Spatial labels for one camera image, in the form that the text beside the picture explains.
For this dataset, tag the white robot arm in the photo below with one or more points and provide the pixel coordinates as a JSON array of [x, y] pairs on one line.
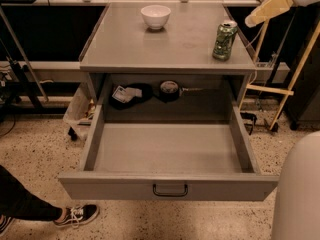
[[297, 200]]

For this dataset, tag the open grey top drawer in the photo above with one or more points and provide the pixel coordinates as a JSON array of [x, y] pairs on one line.
[[123, 160]]

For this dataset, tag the person leg in black trousers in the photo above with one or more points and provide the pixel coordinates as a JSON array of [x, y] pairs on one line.
[[17, 202]]

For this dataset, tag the white ceramic bowl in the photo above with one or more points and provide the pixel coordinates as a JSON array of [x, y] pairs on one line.
[[155, 16]]

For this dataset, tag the black and white sneaker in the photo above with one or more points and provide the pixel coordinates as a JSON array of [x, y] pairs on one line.
[[78, 215]]

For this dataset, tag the grey cabinet with top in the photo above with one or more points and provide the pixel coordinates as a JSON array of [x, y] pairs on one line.
[[124, 50]]

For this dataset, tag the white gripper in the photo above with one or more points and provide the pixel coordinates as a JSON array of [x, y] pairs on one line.
[[270, 8]]

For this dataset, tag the black pouch with papers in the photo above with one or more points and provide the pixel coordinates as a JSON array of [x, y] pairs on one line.
[[124, 97]]

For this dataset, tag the green soda can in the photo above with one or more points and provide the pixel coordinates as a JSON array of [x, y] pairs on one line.
[[225, 37]]

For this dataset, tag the black drawer handle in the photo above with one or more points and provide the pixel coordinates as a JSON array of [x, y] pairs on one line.
[[167, 190]]

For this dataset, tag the clear plastic bin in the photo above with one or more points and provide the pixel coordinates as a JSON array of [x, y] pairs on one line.
[[79, 113]]

